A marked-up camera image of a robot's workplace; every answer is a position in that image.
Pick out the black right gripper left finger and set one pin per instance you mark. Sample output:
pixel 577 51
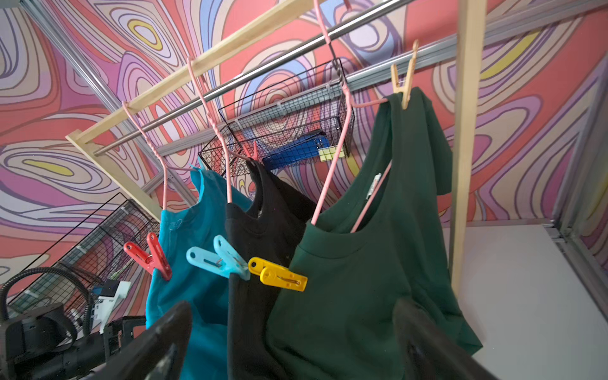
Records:
pixel 157 353

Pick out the wooden clothes rack frame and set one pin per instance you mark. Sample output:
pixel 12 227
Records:
pixel 470 40

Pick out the pink hanger of green shirt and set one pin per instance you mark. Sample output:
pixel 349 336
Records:
pixel 349 106

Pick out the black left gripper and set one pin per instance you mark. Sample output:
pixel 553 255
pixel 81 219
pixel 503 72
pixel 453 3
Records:
pixel 119 334

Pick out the blue item in basket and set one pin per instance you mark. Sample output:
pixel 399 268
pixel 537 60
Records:
pixel 303 148

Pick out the red plastic clothespin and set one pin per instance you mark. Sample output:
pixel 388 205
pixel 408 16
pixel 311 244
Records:
pixel 151 260

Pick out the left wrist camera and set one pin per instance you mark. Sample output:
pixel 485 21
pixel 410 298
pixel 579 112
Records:
pixel 106 298

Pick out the yellow plastic clothespin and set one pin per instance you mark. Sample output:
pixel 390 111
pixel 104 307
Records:
pixel 277 276

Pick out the black wire basket wall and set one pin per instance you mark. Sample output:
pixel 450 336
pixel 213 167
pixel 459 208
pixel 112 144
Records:
pixel 93 251
pixel 276 109

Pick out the pink hanger of teal shirt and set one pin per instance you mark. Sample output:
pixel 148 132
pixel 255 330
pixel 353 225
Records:
pixel 165 175

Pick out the wooden clothespin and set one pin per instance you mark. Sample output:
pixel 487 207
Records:
pixel 405 87

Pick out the teal t-shirt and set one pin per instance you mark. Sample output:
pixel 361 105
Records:
pixel 206 293

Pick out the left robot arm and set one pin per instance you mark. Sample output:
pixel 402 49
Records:
pixel 45 343

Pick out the black t-shirt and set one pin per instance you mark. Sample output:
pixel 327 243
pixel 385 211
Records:
pixel 270 229

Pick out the light blue plastic clothespin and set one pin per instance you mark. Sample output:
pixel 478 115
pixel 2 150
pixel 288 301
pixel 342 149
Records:
pixel 223 261

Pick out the black wire basket back wall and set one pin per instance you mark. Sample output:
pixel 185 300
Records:
pixel 276 109

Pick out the dark green t-shirt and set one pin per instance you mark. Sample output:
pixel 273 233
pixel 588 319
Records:
pixel 381 242

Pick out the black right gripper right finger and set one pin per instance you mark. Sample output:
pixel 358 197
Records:
pixel 427 352

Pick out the pink hanger of black shirt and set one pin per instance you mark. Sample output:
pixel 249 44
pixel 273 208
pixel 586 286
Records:
pixel 227 153

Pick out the black wire basket left wall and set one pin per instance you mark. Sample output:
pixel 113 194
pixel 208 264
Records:
pixel 93 251

